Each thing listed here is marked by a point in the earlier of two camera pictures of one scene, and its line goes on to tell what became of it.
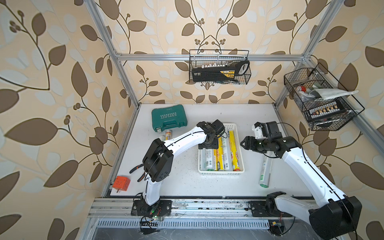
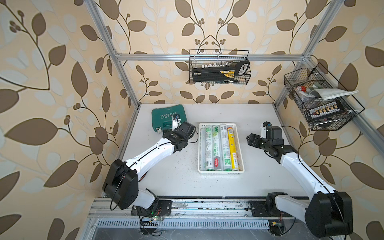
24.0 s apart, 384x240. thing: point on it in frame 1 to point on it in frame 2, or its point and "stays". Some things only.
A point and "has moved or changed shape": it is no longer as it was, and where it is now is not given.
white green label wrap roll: (209, 159) stays
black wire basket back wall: (203, 57) stays
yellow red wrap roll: (168, 135) has moved or changed shape
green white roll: (265, 172) to (218, 159)
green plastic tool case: (169, 117) stays
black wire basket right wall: (326, 104) stays
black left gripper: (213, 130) to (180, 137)
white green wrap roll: (202, 159) stays
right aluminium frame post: (333, 8) stays
